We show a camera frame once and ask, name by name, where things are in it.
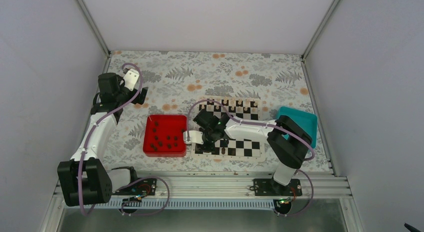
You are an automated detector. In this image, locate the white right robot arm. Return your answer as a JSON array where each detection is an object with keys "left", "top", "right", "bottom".
[{"left": 183, "top": 110, "right": 313, "bottom": 195}]

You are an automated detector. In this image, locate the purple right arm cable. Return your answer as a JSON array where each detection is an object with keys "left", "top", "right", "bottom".
[{"left": 186, "top": 99, "right": 316, "bottom": 218}]

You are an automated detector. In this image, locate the aluminium mounting rail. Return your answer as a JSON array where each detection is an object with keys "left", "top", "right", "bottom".
[{"left": 52, "top": 172, "right": 353, "bottom": 209}]

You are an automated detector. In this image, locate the light wooden chess pieces row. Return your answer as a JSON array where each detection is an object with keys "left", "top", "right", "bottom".
[{"left": 197, "top": 96, "right": 262, "bottom": 114}]

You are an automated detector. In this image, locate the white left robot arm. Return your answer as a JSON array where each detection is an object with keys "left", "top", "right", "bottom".
[{"left": 57, "top": 69, "right": 147, "bottom": 206}]

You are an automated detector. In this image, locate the red plastic tray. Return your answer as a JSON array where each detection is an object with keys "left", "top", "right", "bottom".
[{"left": 142, "top": 114, "right": 187, "bottom": 158}]

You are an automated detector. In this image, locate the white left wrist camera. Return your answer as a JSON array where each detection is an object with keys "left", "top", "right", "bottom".
[{"left": 123, "top": 69, "right": 140, "bottom": 91}]

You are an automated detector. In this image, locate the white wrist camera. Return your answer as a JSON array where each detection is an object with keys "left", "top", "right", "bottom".
[
  {"left": 123, "top": 69, "right": 140, "bottom": 91},
  {"left": 183, "top": 130, "right": 204, "bottom": 144}
]

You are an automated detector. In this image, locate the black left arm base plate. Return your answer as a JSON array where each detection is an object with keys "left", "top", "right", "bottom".
[{"left": 114, "top": 178, "right": 157, "bottom": 196}]

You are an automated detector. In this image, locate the floral patterned table mat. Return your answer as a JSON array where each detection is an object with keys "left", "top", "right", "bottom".
[{"left": 103, "top": 51, "right": 314, "bottom": 173}]

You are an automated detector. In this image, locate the black and white chessboard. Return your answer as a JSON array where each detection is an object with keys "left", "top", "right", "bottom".
[{"left": 191, "top": 99, "right": 265, "bottom": 162}]

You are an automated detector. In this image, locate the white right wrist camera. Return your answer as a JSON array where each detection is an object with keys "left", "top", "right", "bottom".
[{"left": 183, "top": 130, "right": 204, "bottom": 144}]

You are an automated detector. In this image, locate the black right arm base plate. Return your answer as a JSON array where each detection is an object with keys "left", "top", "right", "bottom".
[{"left": 249, "top": 178, "right": 303, "bottom": 196}]

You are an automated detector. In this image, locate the teal plastic tray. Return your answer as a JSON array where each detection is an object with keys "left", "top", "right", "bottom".
[{"left": 275, "top": 106, "right": 318, "bottom": 148}]

